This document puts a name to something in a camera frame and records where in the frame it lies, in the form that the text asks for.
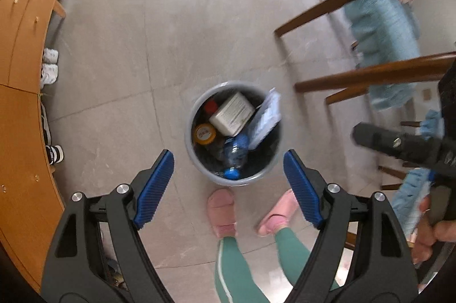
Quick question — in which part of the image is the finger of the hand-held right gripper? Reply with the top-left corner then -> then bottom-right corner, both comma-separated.
351,122 -> 440,170

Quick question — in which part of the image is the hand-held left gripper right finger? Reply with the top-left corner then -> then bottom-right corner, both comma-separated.
283,149 -> 419,303

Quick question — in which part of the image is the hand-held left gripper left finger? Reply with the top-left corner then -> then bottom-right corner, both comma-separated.
41,150 -> 175,303

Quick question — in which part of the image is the grey round trash bin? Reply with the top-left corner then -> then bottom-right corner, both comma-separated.
184,81 -> 284,187

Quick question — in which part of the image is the clear jar with orange lid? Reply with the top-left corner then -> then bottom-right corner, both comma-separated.
192,123 -> 217,146

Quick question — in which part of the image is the clear plastic bottle blue label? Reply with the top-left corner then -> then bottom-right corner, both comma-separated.
223,137 -> 250,180

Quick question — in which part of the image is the translucent white plastic packet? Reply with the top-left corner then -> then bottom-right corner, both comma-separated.
247,87 -> 282,150

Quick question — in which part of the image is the white cardboard box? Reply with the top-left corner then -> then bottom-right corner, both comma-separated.
209,92 -> 256,137

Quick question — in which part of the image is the person's right hand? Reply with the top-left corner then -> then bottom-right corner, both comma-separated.
410,199 -> 456,265

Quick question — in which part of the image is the pink slipper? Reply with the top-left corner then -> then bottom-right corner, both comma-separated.
207,188 -> 239,239
256,189 -> 300,237

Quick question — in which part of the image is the light blue fringed cushion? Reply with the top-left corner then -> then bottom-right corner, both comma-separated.
392,110 -> 445,240

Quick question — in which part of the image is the person's right leg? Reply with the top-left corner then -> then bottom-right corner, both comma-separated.
272,228 -> 340,303

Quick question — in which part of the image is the person's leg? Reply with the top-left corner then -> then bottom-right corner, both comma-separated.
214,235 -> 271,303
272,228 -> 340,303

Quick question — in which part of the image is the person's left leg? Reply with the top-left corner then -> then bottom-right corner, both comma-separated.
214,235 -> 271,303

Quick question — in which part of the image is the black and white striped shoe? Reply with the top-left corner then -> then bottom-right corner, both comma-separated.
46,145 -> 65,165

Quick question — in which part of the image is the light blue chair cushion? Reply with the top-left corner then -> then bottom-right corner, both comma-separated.
344,0 -> 422,111

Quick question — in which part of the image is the wooden cabinet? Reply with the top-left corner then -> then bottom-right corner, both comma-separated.
0,0 -> 67,293

